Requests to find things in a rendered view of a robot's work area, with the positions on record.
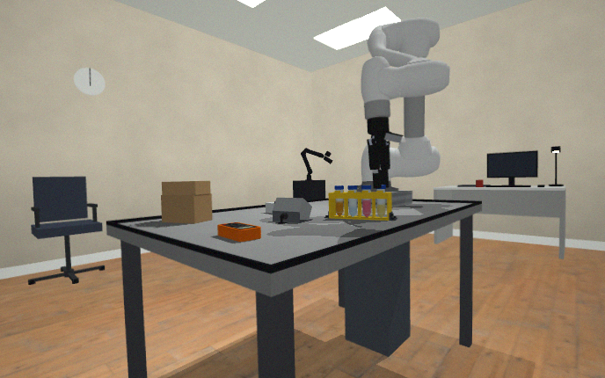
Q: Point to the brown cardboard box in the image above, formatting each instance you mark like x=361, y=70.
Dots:
x=180, y=205

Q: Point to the yellow rack with four tubes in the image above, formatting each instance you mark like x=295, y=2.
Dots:
x=359, y=196

